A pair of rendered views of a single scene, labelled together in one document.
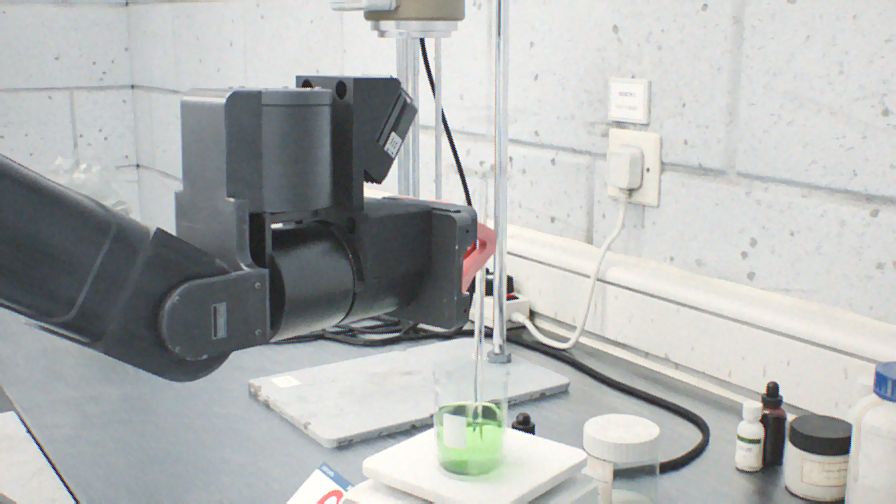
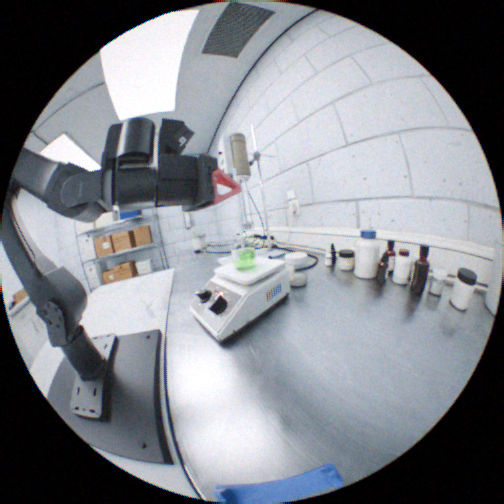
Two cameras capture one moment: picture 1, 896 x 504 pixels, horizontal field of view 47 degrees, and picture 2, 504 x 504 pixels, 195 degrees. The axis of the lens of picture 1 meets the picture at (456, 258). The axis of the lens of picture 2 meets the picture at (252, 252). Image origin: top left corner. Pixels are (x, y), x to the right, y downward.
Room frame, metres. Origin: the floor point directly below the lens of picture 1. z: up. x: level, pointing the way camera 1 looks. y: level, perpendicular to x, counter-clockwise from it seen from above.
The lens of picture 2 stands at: (0.37, -0.07, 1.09)
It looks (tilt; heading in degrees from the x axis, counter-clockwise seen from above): 13 degrees down; 9
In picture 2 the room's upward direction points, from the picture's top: 8 degrees counter-clockwise
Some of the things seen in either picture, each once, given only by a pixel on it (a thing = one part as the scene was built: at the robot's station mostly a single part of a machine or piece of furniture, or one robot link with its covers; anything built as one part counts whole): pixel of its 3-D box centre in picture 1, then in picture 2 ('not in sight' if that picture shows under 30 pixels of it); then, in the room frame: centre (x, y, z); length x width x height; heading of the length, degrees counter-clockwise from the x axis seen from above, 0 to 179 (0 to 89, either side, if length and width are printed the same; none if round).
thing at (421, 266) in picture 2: not in sight; (421, 268); (0.60, -0.43, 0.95); 0.04 x 0.04 x 0.11
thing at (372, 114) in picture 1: (364, 166); (176, 153); (0.56, 0.05, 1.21); 0.07 x 0.06 x 0.11; 51
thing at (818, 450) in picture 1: (820, 457); (346, 259); (0.81, -0.31, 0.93); 0.05 x 0.05 x 0.06
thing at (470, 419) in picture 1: (470, 415); (243, 251); (0.66, -0.01, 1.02); 0.06 x 0.05 x 0.08; 1
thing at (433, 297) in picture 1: (364, 265); (178, 186); (0.56, 0.05, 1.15); 0.10 x 0.07 x 0.07; 52
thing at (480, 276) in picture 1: (479, 329); (239, 218); (0.64, -0.02, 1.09); 0.01 x 0.01 x 0.20
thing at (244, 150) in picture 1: (219, 209); (112, 165); (0.49, 0.11, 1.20); 0.12 x 0.09 x 0.12; 138
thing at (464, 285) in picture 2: not in sight; (463, 288); (0.48, -0.50, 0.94); 0.07 x 0.07 x 0.07
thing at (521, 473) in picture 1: (476, 463); (249, 267); (0.67, -0.01, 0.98); 0.12 x 0.12 x 0.01; 51
